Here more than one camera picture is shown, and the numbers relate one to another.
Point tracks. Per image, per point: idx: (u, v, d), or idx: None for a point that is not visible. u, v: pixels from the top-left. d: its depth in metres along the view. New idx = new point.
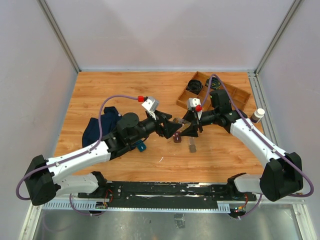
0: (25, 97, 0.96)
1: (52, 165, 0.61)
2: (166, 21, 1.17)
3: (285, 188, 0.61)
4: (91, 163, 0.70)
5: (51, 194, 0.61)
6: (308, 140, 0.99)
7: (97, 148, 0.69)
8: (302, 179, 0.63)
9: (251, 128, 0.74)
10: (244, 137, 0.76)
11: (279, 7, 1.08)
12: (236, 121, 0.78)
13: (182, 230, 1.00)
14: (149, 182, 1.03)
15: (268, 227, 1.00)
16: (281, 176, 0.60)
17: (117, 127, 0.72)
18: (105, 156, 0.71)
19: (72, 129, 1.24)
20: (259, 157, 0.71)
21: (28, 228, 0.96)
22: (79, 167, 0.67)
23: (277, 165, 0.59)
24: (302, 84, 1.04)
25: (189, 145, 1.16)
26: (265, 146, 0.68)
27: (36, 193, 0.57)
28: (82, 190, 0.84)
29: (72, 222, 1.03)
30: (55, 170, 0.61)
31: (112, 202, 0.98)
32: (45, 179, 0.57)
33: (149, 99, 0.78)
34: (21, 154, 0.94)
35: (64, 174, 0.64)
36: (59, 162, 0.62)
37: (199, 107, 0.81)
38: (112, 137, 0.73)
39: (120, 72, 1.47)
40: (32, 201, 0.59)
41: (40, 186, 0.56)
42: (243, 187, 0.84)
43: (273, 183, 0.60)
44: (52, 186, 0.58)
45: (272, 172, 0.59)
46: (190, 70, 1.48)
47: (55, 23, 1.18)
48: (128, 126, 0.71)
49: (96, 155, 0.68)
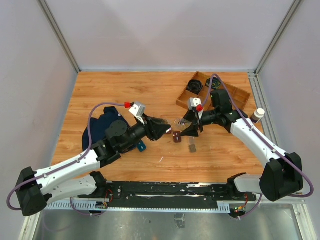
0: (25, 97, 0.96)
1: (40, 176, 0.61)
2: (165, 22, 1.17)
3: (285, 188, 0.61)
4: (81, 172, 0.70)
5: (41, 206, 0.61)
6: (308, 140, 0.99)
7: (86, 157, 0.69)
8: (301, 179, 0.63)
9: (252, 128, 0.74)
10: (244, 138, 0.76)
11: (279, 7, 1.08)
12: (236, 121, 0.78)
13: (182, 230, 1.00)
14: (149, 182, 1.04)
15: (268, 227, 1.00)
16: (281, 177, 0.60)
17: (106, 135, 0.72)
18: (95, 165, 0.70)
19: (72, 129, 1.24)
20: (258, 156, 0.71)
21: (28, 228, 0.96)
22: (68, 177, 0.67)
23: (277, 164, 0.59)
24: (302, 84, 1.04)
25: (189, 145, 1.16)
26: (265, 146, 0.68)
27: (25, 206, 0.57)
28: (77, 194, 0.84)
29: (72, 222, 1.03)
30: (43, 181, 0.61)
31: (111, 202, 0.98)
32: (33, 192, 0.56)
33: (136, 104, 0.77)
34: (21, 154, 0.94)
35: (54, 184, 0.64)
36: (47, 174, 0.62)
37: (200, 107, 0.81)
38: (102, 145, 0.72)
39: (120, 72, 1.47)
40: (23, 213, 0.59)
41: (29, 199, 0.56)
42: (243, 186, 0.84)
43: (273, 183, 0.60)
44: (42, 198, 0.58)
45: (272, 172, 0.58)
46: (190, 70, 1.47)
47: (55, 23, 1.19)
48: (116, 134, 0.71)
49: (85, 165, 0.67)
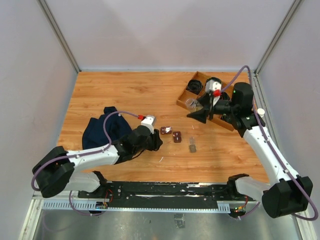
0: (25, 97, 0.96)
1: (73, 156, 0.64)
2: (165, 21, 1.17)
3: (287, 209, 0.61)
4: (100, 163, 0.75)
5: (63, 185, 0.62)
6: (308, 140, 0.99)
7: (108, 149, 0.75)
8: (306, 203, 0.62)
9: (267, 140, 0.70)
10: (256, 148, 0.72)
11: (278, 7, 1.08)
12: (252, 128, 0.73)
13: (182, 230, 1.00)
14: (149, 182, 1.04)
15: (268, 227, 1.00)
16: (287, 200, 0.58)
17: (132, 133, 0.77)
18: (113, 159, 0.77)
19: (72, 129, 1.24)
20: (266, 170, 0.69)
21: (28, 228, 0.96)
22: (91, 164, 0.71)
23: (287, 188, 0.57)
24: (302, 84, 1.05)
25: (190, 145, 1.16)
26: (278, 164, 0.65)
27: (53, 182, 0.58)
28: (85, 187, 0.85)
29: (71, 223, 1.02)
30: (75, 160, 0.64)
31: (111, 202, 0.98)
32: (65, 168, 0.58)
33: (149, 116, 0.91)
34: (21, 154, 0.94)
35: (80, 167, 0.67)
36: (79, 155, 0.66)
37: (218, 92, 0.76)
38: (119, 143, 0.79)
39: (120, 72, 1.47)
40: (43, 191, 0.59)
41: (60, 174, 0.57)
42: (243, 189, 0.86)
43: (276, 203, 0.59)
44: (69, 175, 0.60)
45: (279, 194, 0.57)
46: (190, 70, 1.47)
47: (55, 23, 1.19)
48: (143, 134, 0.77)
49: (108, 155, 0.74)
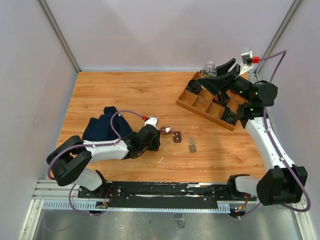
0: (25, 97, 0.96)
1: (90, 145, 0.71)
2: (165, 21, 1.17)
3: (281, 198, 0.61)
4: (110, 156, 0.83)
5: (77, 174, 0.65)
6: (308, 140, 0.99)
7: (119, 143, 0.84)
8: (299, 193, 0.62)
9: (267, 130, 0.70)
10: (256, 138, 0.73)
11: (278, 7, 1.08)
12: (254, 119, 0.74)
13: (182, 230, 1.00)
14: (149, 182, 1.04)
15: (268, 227, 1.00)
16: (280, 187, 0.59)
17: (142, 131, 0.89)
18: (122, 153, 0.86)
19: (72, 129, 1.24)
20: (264, 159, 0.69)
21: (28, 228, 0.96)
22: (104, 155, 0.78)
23: (281, 175, 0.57)
24: (302, 84, 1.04)
25: (190, 145, 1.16)
26: (274, 151, 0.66)
27: (70, 169, 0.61)
28: (89, 184, 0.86)
29: (72, 222, 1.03)
30: (92, 150, 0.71)
31: (111, 202, 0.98)
32: (83, 155, 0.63)
33: (152, 117, 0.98)
34: (21, 154, 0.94)
35: (94, 156, 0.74)
36: (95, 145, 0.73)
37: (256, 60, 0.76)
38: (128, 139, 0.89)
39: (120, 72, 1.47)
40: (59, 179, 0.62)
41: (79, 160, 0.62)
42: (242, 186, 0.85)
43: (268, 188, 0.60)
44: (85, 164, 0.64)
45: (272, 181, 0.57)
46: (190, 70, 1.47)
47: (55, 23, 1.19)
48: (151, 131, 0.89)
49: (119, 148, 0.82)
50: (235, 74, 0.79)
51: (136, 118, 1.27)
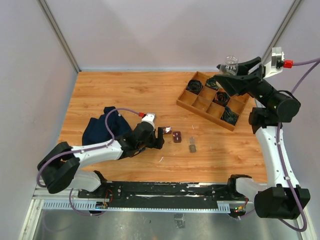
0: (25, 97, 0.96)
1: (78, 150, 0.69)
2: (165, 22, 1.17)
3: (277, 213, 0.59)
4: (103, 158, 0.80)
5: (67, 181, 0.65)
6: (308, 140, 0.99)
7: (111, 144, 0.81)
8: (297, 214, 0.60)
9: (278, 144, 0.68)
10: (264, 148, 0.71)
11: (279, 7, 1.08)
12: (267, 128, 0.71)
13: (182, 230, 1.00)
14: (149, 182, 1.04)
15: (268, 227, 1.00)
16: (279, 205, 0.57)
17: (135, 129, 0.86)
18: (117, 154, 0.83)
19: (72, 129, 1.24)
20: (268, 172, 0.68)
21: (28, 228, 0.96)
22: (95, 159, 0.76)
23: (282, 194, 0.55)
24: (302, 84, 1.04)
25: (190, 145, 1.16)
26: (280, 169, 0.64)
27: (58, 178, 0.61)
28: (87, 185, 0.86)
29: (72, 222, 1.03)
30: (80, 155, 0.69)
31: (111, 202, 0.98)
32: (70, 163, 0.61)
33: (150, 113, 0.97)
34: (21, 153, 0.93)
35: (84, 161, 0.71)
36: (84, 150, 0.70)
37: (289, 63, 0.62)
38: (122, 138, 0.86)
39: (120, 72, 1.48)
40: (49, 187, 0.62)
41: (66, 169, 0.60)
42: (241, 189, 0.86)
43: (267, 206, 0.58)
44: (73, 171, 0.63)
45: (271, 198, 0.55)
46: (190, 70, 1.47)
47: (55, 23, 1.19)
48: (146, 129, 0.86)
49: (111, 150, 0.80)
50: (260, 76, 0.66)
51: (136, 118, 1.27)
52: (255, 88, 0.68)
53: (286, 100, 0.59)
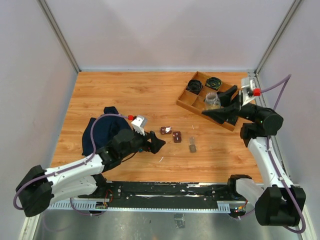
0: (25, 97, 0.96)
1: (51, 174, 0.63)
2: (165, 21, 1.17)
3: (278, 218, 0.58)
4: (85, 175, 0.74)
5: (45, 205, 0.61)
6: (308, 140, 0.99)
7: (92, 160, 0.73)
8: (298, 218, 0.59)
9: (268, 150, 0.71)
10: (256, 155, 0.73)
11: (278, 7, 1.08)
12: (257, 138, 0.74)
13: (182, 230, 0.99)
14: (149, 182, 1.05)
15: (269, 227, 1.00)
16: (278, 207, 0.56)
17: (113, 140, 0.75)
18: (98, 170, 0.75)
19: (72, 129, 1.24)
20: (263, 176, 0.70)
21: (28, 228, 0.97)
22: (73, 178, 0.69)
23: (279, 194, 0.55)
24: (302, 84, 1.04)
25: (190, 145, 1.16)
26: (273, 171, 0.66)
27: (32, 203, 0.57)
28: (79, 193, 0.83)
29: (71, 222, 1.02)
30: (54, 179, 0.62)
31: (111, 202, 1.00)
32: (43, 188, 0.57)
33: (139, 116, 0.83)
34: (20, 154, 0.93)
35: (61, 183, 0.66)
36: (58, 172, 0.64)
37: (258, 91, 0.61)
38: (104, 151, 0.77)
39: (120, 72, 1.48)
40: (26, 212, 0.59)
41: (39, 195, 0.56)
42: (241, 189, 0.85)
43: (266, 209, 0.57)
44: (48, 196, 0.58)
45: (269, 199, 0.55)
46: (190, 70, 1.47)
47: (55, 23, 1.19)
48: (124, 140, 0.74)
49: (91, 167, 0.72)
50: (238, 106, 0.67)
51: None
52: (241, 112, 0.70)
53: (271, 116, 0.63)
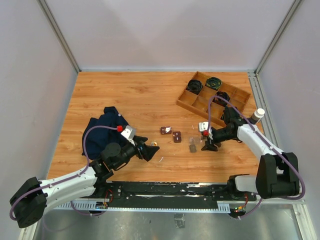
0: (25, 97, 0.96)
1: (46, 186, 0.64)
2: (166, 21, 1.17)
3: (278, 186, 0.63)
4: (79, 187, 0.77)
5: (38, 216, 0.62)
6: (308, 140, 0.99)
7: (85, 173, 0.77)
8: (297, 182, 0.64)
9: (255, 131, 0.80)
10: (247, 139, 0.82)
11: (278, 7, 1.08)
12: (243, 125, 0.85)
13: (182, 230, 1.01)
14: (149, 182, 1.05)
15: (268, 227, 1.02)
16: (275, 173, 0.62)
17: (102, 155, 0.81)
18: (91, 181, 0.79)
19: (72, 129, 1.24)
20: (256, 153, 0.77)
21: (28, 228, 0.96)
22: (67, 190, 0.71)
23: (271, 159, 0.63)
24: (302, 84, 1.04)
25: (190, 145, 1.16)
26: (264, 144, 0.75)
27: (26, 216, 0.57)
28: (75, 198, 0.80)
29: (71, 222, 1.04)
30: (48, 191, 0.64)
31: (111, 202, 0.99)
32: (38, 200, 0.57)
33: (127, 128, 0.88)
34: (20, 154, 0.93)
35: (56, 195, 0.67)
36: (52, 184, 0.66)
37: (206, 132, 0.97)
38: (98, 163, 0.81)
39: (120, 72, 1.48)
40: (19, 223, 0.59)
41: (34, 207, 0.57)
42: (242, 185, 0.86)
43: (264, 178, 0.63)
44: (42, 207, 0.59)
45: (265, 165, 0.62)
46: (190, 70, 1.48)
47: (55, 23, 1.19)
48: (112, 155, 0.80)
49: (84, 179, 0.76)
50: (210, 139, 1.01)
51: (136, 118, 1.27)
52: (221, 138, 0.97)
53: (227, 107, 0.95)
